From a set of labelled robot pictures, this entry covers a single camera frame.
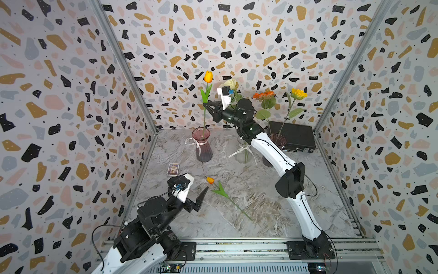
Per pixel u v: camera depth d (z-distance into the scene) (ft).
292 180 1.90
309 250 2.15
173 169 3.25
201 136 3.12
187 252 2.41
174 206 1.75
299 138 4.09
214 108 2.35
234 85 2.91
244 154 3.30
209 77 2.17
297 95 2.69
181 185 1.69
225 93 2.19
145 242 1.49
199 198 1.83
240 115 2.18
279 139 3.03
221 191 3.02
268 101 2.80
